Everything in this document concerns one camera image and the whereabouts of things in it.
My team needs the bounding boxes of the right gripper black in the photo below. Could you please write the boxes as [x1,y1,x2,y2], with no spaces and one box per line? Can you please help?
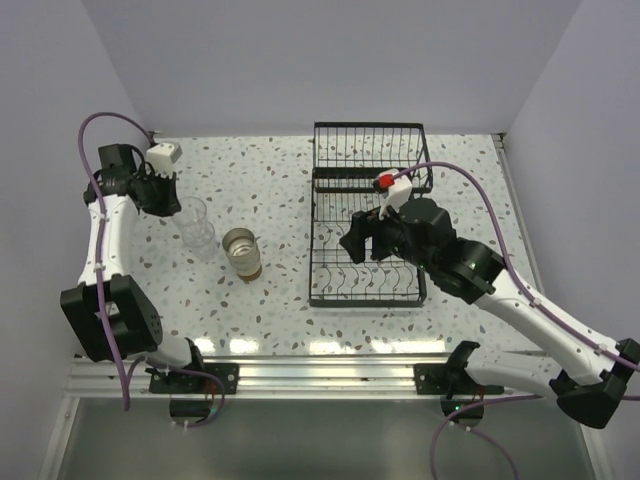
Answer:
[340,194,435,273]

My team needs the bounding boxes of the clear glass back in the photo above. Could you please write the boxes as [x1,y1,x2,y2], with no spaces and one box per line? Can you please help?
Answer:
[172,196,208,235]

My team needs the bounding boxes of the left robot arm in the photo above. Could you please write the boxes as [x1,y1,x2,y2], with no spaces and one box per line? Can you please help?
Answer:
[60,142,208,393]

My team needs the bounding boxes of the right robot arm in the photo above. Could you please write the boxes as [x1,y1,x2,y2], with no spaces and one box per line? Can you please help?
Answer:
[339,198,639,429]

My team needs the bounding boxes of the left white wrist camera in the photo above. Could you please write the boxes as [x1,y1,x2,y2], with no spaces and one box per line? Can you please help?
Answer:
[145,142,182,178]

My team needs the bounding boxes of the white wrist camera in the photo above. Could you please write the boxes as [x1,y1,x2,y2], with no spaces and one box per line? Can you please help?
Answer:
[373,169,413,220]
[145,142,182,178]

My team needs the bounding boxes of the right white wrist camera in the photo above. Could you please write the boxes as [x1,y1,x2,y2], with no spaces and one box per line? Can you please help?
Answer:
[373,169,413,220]

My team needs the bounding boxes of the black wire dish rack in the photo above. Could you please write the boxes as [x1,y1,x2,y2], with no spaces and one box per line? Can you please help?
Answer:
[309,122,430,308]

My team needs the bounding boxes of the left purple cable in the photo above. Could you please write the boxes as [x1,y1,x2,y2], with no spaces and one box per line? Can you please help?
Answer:
[79,111,154,411]

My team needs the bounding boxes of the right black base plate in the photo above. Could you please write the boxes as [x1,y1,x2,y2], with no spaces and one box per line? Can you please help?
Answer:
[413,363,505,398]

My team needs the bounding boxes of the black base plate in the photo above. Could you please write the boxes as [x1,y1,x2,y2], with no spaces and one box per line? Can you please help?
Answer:
[413,363,505,398]
[145,363,240,395]

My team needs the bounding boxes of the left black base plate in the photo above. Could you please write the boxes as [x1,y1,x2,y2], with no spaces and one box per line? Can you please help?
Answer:
[145,363,240,395]

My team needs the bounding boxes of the aluminium mounting rail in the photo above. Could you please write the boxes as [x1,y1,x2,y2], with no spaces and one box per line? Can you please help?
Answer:
[64,348,561,404]

